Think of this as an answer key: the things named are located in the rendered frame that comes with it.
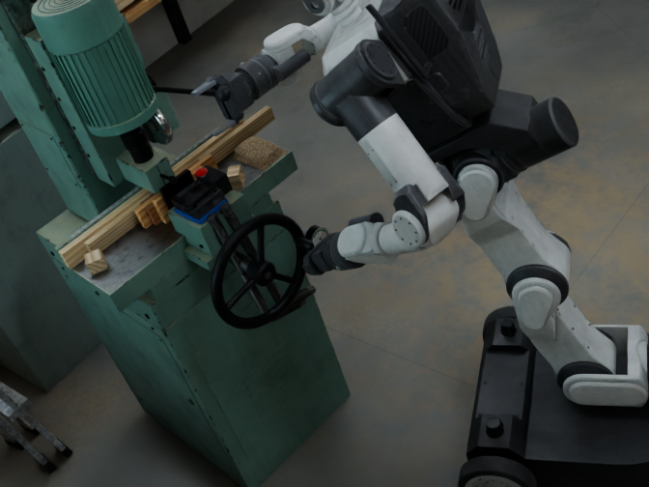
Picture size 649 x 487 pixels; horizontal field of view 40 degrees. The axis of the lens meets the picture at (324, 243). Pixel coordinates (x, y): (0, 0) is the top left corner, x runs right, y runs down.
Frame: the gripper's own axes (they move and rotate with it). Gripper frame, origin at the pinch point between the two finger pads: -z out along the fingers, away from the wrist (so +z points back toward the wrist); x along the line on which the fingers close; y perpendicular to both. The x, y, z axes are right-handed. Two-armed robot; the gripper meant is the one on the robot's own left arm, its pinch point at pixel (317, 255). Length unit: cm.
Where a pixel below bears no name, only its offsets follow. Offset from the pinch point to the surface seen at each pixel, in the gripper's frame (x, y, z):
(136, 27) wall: 124, 91, -277
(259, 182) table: 7.6, 19.6, -17.7
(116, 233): -26, 31, -29
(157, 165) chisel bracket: -10.0, 38.2, -20.4
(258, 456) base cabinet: -28, -47, -57
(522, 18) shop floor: 226, -20, -137
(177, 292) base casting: -25.4, 11.4, -23.0
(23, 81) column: -20, 73, -29
